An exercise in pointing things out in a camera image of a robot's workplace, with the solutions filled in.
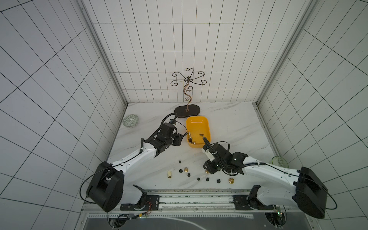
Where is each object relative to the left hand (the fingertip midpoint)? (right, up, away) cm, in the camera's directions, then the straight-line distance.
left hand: (177, 139), depth 86 cm
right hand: (+16, -13, -4) cm, 21 cm away
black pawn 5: (+2, -18, -3) cm, 19 cm away
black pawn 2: (+24, -23, -7) cm, 34 cm away
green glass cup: (+67, -16, +6) cm, 69 cm away
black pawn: (+2, -14, +1) cm, 15 cm away
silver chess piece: (+8, -2, +10) cm, 13 cm away
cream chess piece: (-4, -20, -5) cm, 21 cm away
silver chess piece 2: (+11, -4, +6) cm, 13 cm away
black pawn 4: (+7, -20, -5) cm, 22 cm away
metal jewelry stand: (+8, +19, +27) cm, 34 cm away
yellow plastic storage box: (+15, +5, +22) cm, 27 cm away
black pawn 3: (+18, -22, -6) cm, 29 cm away
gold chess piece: (+31, -22, -8) cm, 39 cm away
